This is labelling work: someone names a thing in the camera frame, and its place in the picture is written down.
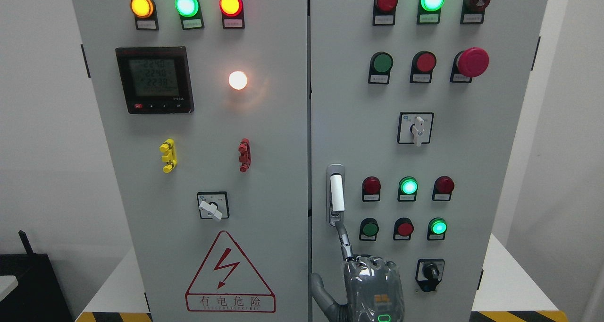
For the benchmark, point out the yellow terminal connector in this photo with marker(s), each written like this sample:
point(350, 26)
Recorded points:
point(169, 156)

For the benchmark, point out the green lit button lower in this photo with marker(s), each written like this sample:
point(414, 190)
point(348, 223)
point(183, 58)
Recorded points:
point(437, 228)

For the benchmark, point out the red push button upper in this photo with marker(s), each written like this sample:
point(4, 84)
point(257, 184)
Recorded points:
point(422, 66)

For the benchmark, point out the black digital power meter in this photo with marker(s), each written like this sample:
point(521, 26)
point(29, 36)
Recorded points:
point(155, 80)

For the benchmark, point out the dark red lamp middle left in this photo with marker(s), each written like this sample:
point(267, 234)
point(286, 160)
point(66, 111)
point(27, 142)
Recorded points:
point(371, 189)

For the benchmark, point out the grey electrical cabinet right door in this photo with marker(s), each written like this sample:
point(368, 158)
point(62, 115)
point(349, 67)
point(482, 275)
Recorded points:
point(355, 124)

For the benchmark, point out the green lit lamp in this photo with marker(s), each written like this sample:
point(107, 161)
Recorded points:
point(429, 11)
point(407, 189)

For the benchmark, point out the dark red lamp middle right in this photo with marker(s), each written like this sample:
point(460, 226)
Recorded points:
point(443, 189)

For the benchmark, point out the red lit indicator lamp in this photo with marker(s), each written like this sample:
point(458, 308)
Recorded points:
point(232, 12)

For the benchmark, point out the green lit lamp middle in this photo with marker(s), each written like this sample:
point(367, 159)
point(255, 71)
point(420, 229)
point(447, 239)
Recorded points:
point(407, 189)

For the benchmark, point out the green push button lower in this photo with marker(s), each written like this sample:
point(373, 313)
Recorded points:
point(369, 229)

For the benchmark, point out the dark red lamp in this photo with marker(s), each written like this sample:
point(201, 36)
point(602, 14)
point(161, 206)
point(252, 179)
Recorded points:
point(443, 189)
point(371, 189)
point(384, 12)

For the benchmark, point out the grey electrical cabinet left door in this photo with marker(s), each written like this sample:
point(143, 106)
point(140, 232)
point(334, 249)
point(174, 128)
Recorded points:
point(268, 205)

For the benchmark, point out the grey electrical cabinet door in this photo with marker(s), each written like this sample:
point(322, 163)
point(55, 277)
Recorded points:
point(355, 124)
point(268, 205)

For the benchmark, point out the dark red buzzer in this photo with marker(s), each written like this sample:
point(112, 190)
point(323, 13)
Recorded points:
point(473, 11)

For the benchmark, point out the green push button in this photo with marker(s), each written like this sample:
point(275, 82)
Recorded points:
point(369, 229)
point(380, 66)

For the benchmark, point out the green lit lamp top right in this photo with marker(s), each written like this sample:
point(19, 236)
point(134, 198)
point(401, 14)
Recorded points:
point(429, 11)

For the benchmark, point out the red emergency stop button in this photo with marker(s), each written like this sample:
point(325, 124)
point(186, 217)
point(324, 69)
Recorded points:
point(469, 63)

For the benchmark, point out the red electrical warning sticker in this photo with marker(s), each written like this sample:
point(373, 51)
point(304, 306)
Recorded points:
point(227, 282)

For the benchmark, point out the green indicator lamp top left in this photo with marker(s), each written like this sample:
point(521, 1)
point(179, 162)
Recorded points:
point(190, 14)

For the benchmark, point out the red push button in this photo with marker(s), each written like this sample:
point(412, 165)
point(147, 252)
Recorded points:
point(422, 66)
point(403, 229)

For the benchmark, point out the red push button lower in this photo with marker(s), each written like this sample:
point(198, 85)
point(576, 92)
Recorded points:
point(403, 229)

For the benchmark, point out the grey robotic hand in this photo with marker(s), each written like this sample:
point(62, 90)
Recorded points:
point(373, 287)

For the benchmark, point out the red terminal connector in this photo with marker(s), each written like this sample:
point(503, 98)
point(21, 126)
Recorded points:
point(245, 155)

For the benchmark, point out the black box with antenna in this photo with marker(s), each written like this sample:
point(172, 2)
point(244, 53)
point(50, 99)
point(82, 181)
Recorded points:
point(38, 296)

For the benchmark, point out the black rotary knob switch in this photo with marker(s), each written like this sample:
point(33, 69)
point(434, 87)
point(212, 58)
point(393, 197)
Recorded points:
point(429, 273)

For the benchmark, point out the white rotary switch upper right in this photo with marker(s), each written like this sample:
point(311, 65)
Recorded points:
point(415, 128)

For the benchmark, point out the dark red lamp top right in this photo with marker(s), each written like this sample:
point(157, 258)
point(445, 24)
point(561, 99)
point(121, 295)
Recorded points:
point(384, 12)

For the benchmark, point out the green push button upper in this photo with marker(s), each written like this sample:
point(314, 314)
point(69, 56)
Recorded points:
point(380, 66)

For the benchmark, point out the white lit indicator lamp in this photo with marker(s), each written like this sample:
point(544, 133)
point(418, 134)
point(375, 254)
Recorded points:
point(238, 80)

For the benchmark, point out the white rotary switch left door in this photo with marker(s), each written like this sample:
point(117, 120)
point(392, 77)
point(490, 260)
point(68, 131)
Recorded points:
point(213, 205)

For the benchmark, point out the silver swing door handle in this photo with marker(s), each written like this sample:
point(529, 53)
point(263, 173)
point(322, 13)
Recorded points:
point(335, 206)

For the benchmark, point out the yellow indicator lamp top left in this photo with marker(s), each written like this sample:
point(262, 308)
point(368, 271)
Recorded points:
point(145, 14)

